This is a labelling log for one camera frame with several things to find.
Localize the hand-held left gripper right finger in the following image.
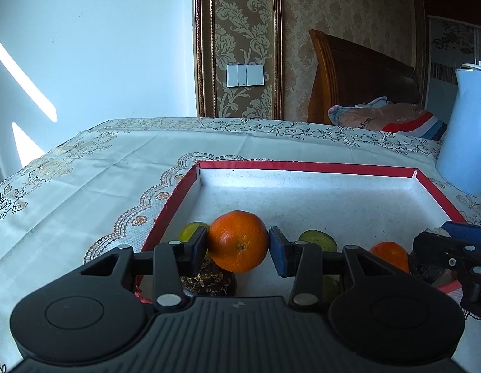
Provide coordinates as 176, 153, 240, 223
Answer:
268, 225, 385, 312

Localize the white wall switch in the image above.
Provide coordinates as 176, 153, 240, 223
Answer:
226, 63, 265, 87

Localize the green tomato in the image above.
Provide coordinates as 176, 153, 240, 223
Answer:
322, 276, 344, 304
179, 222, 210, 244

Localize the small orange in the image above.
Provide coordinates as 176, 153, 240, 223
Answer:
369, 241, 410, 274

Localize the striped bedding pile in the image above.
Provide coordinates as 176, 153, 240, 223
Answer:
328, 97, 448, 141

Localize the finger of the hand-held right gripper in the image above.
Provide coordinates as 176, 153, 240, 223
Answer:
442, 221, 481, 244
413, 232, 481, 311

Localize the patterned wardrobe door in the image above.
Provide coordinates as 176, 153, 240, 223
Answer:
421, 16, 481, 117

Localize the large orange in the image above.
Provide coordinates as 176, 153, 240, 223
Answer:
206, 210, 270, 274

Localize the red shallow cardboard tray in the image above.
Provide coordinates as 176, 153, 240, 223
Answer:
133, 160, 469, 304

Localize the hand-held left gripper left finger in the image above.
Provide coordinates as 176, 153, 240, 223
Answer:
81, 225, 209, 312

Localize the gold framed damask wall panel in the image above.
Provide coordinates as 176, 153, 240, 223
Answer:
193, 0, 284, 119

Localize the green cucumber piece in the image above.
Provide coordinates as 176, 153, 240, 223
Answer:
298, 229, 338, 252

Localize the light blue electric kettle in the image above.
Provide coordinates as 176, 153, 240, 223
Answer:
435, 63, 481, 198

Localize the wooden bed headboard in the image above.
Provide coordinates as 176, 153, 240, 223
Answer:
307, 29, 421, 125

